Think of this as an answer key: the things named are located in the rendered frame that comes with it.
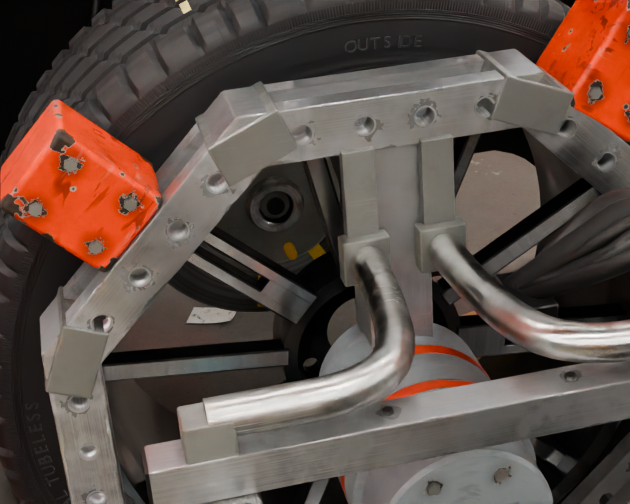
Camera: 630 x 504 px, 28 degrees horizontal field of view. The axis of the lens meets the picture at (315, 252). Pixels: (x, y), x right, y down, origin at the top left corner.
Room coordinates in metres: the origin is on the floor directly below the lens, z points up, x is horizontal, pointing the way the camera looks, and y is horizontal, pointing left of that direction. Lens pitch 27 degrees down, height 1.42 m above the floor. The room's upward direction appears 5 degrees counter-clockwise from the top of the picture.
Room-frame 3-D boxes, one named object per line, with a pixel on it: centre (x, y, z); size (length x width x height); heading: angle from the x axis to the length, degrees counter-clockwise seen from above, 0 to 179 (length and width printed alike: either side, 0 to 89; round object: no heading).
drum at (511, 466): (0.79, -0.07, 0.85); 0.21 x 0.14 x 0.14; 11
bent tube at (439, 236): (0.75, -0.18, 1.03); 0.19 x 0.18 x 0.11; 11
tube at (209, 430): (0.72, 0.02, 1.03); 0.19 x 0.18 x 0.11; 11
